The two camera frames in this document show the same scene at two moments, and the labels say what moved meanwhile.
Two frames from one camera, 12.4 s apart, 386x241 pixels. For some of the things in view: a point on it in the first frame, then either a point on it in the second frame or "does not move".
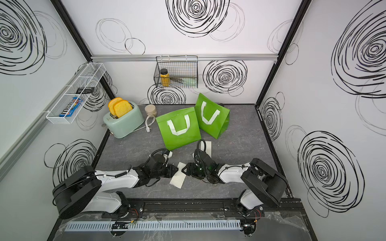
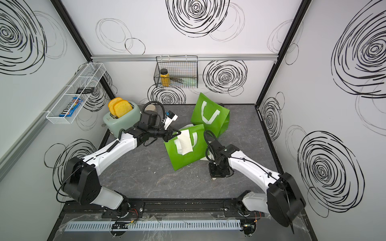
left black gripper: [171, 169] -> [169, 134]
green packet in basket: [190, 81] does not move
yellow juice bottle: [165, 78] does not move
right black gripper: [191, 169] -> [213, 171]
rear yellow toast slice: [111, 104] does not move
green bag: [179, 128] -> [199, 147]
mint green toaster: [118, 127] does not move
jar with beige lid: [150, 109] does not move
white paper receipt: [178, 178] -> [183, 143]
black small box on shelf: [85, 90] does not move
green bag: [212, 117] does not move
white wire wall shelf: [65, 110] does not move
